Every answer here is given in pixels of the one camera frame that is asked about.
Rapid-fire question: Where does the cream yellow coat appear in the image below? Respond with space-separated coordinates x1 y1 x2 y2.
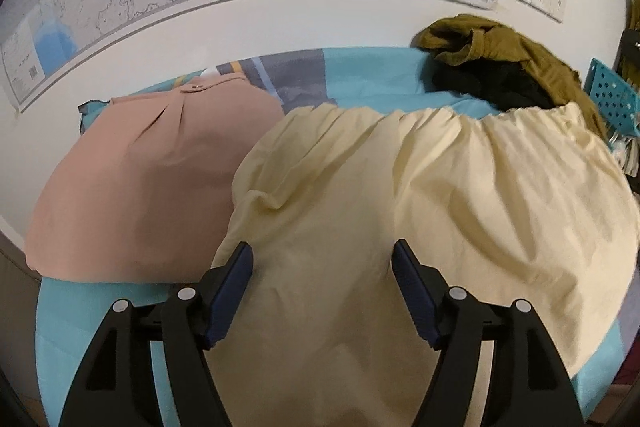
207 104 639 426

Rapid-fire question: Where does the teal bed sheet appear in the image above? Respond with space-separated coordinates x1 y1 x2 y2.
34 45 626 427

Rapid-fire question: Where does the teal plastic basket rack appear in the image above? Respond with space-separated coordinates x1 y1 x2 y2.
584 58 639 148

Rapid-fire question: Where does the pink folded garment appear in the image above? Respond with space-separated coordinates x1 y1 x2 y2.
25 74 283 283

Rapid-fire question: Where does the olive green jacket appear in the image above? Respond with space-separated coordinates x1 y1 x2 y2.
412 14 606 139

